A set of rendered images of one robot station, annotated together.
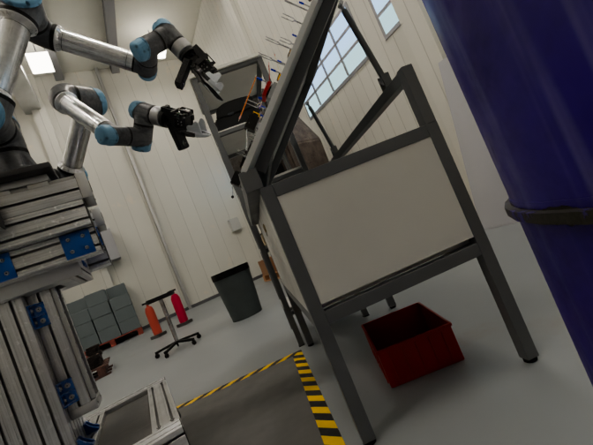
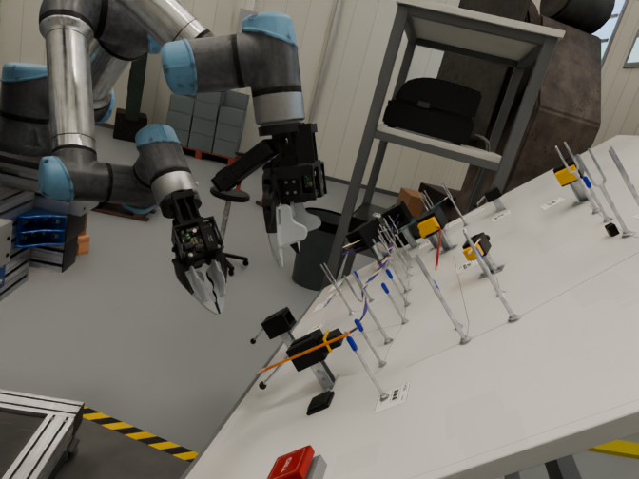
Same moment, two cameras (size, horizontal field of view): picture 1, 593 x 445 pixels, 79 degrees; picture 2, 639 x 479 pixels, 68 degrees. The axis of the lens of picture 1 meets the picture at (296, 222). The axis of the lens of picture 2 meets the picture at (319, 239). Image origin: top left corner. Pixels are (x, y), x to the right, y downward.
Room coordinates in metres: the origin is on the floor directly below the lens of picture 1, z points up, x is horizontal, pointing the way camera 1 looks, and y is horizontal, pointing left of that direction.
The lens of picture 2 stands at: (0.68, -0.18, 1.50)
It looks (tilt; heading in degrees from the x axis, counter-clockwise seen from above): 16 degrees down; 18
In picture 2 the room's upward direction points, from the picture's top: 15 degrees clockwise
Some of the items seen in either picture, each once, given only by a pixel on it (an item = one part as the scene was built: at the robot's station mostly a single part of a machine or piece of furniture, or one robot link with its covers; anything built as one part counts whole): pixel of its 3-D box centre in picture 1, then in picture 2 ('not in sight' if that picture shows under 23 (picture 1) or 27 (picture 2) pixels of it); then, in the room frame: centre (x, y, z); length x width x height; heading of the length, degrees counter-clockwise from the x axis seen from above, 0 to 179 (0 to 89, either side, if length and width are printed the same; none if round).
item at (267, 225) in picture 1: (280, 252); not in sight; (1.36, 0.10, 0.60); 0.55 x 0.03 x 0.39; 8
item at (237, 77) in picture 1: (276, 201); (397, 267); (2.58, 0.08, 0.92); 0.61 x 0.51 x 1.85; 8
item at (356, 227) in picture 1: (336, 228); not in sight; (1.67, -0.16, 0.60); 1.17 x 0.58 x 0.40; 8
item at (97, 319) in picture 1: (105, 318); (207, 122); (8.07, 4.79, 0.61); 1.24 x 0.83 x 1.23; 116
